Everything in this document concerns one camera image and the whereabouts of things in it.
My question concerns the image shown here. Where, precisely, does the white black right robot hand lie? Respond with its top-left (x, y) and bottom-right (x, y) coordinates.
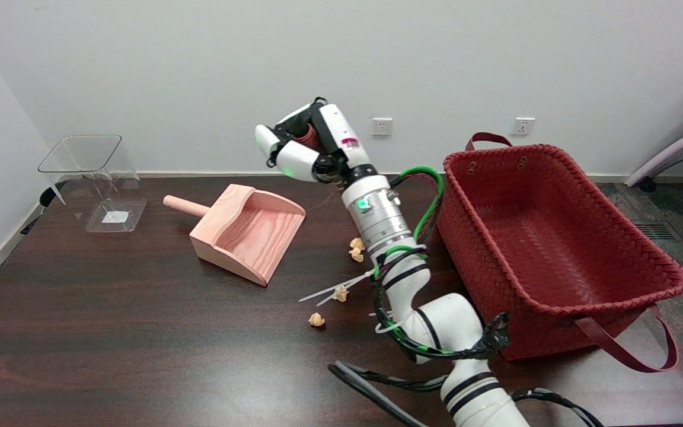
top-left (254, 97), bottom-right (378, 186)

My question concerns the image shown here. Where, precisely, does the pink wooden dustpan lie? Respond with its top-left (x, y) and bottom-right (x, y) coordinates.
top-left (162, 184), bottom-right (307, 287)

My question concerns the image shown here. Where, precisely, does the red woven basket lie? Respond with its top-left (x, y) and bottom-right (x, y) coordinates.
top-left (435, 132), bottom-right (683, 373)

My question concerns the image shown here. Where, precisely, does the clear plastic container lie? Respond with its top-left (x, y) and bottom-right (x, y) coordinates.
top-left (37, 135), bottom-right (148, 234)

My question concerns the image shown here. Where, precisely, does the floor vent grille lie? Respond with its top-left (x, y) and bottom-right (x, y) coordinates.
top-left (632, 221), bottom-right (680, 241)

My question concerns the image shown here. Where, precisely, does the grey office chair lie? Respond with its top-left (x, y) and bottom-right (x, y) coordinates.
top-left (624, 116), bottom-right (683, 270)

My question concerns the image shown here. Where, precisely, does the green robot cable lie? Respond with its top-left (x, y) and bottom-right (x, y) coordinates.
top-left (371, 166), bottom-right (444, 356)

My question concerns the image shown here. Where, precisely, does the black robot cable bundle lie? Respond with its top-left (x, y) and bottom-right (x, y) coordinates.
top-left (328, 311), bottom-right (606, 427)

